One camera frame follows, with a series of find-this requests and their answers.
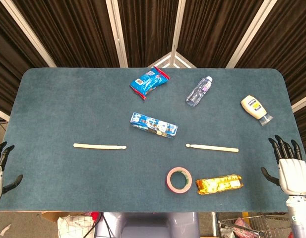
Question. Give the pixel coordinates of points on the clear plastic water bottle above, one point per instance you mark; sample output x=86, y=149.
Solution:
x=198, y=93

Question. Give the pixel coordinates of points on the white partition frame post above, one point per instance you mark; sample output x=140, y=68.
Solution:
x=117, y=33
x=28, y=33
x=301, y=104
x=0, y=114
x=250, y=33
x=178, y=24

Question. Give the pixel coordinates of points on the gold foil snack pack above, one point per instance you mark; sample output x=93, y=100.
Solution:
x=217, y=184

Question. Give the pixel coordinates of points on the red tape roll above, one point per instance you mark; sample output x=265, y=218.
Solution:
x=170, y=184

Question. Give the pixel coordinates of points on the blue snack bag red edges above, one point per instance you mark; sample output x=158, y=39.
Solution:
x=149, y=81

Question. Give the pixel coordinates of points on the white checked bag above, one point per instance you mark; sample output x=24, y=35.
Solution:
x=73, y=226

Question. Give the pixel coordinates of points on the cream mayonnaise squeeze bottle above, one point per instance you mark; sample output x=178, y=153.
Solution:
x=253, y=105

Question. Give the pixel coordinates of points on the lavender robot torso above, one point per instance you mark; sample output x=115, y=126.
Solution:
x=147, y=225

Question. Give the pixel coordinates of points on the wooden drumstick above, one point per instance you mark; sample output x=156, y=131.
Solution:
x=212, y=148
x=98, y=146

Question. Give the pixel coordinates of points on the blue Oreo cookie box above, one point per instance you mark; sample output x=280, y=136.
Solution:
x=152, y=124

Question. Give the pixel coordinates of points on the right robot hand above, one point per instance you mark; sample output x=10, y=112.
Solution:
x=294, y=176

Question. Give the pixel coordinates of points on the teal table mat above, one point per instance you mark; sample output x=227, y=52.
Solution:
x=68, y=111

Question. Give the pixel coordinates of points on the small red item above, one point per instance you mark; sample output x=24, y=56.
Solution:
x=95, y=215

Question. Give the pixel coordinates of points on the dark brown curtain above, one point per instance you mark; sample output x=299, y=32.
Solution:
x=80, y=29

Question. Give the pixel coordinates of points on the brown cardboard box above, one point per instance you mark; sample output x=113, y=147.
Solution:
x=52, y=216

